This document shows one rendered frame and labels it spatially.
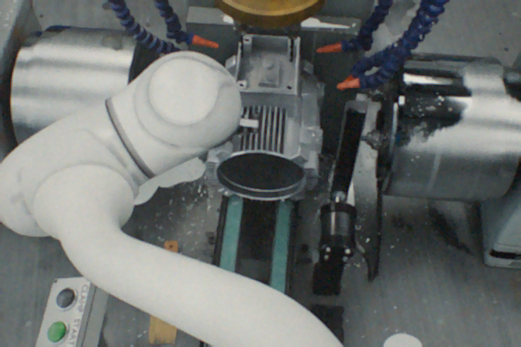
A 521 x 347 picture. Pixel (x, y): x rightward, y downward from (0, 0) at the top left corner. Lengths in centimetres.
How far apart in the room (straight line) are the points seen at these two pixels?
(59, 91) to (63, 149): 41
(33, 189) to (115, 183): 8
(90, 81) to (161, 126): 45
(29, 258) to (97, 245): 75
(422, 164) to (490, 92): 15
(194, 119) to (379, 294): 72
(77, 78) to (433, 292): 74
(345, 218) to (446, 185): 17
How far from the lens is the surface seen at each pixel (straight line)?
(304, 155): 108
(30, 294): 135
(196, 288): 54
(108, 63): 112
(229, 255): 118
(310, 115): 115
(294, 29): 99
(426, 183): 112
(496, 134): 110
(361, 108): 94
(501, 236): 128
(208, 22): 118
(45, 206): 71
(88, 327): 101
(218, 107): 67
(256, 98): 109
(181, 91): 66
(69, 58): 114
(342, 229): 107
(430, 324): 130
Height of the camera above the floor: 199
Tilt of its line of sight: 59 degrees down
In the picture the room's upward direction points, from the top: straight up
